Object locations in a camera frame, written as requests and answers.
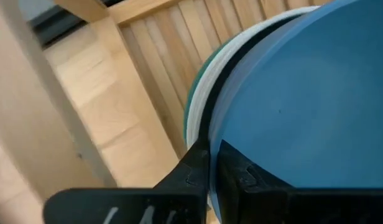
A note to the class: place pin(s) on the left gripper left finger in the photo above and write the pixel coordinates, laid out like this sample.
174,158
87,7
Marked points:
179,202

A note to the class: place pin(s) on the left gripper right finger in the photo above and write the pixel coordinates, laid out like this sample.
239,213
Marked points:
256,202

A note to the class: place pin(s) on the green bowl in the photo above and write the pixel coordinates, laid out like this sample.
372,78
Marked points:
188,102

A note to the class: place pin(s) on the light blue bowl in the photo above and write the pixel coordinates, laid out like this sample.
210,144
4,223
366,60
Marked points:
303,109

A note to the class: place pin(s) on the white bowl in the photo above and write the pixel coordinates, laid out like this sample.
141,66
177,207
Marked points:
204,90

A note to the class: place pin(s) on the wooden slatted shelf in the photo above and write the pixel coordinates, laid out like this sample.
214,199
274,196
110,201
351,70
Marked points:
179,40

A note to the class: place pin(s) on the black aluminium frame crossbar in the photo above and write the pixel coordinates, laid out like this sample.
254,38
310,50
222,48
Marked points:
58,26

